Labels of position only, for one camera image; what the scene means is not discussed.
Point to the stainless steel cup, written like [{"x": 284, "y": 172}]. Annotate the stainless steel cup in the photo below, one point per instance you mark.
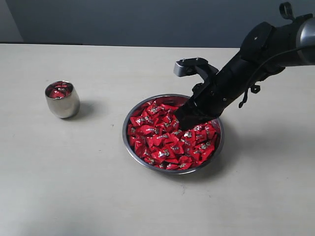
[{"x": 65, "y": 107}]

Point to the pile of red wrapped candies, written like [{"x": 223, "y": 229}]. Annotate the pile of red wrapped candies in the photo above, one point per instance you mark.
[{"x": 172, "y": 145}]

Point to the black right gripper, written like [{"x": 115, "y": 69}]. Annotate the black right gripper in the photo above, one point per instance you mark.
[{"x": 219, "y": 89}]

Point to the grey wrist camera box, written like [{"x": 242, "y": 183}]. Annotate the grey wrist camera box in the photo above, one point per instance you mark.
[{"x": 194, "y": 66}]

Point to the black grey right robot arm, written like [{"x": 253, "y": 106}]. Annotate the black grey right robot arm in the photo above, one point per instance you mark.
[{"x": 266, "y": 51}]

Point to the round steel bowl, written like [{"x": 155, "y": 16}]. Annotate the round steel bowl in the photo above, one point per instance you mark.
[{"x": 219, "y": 145}]

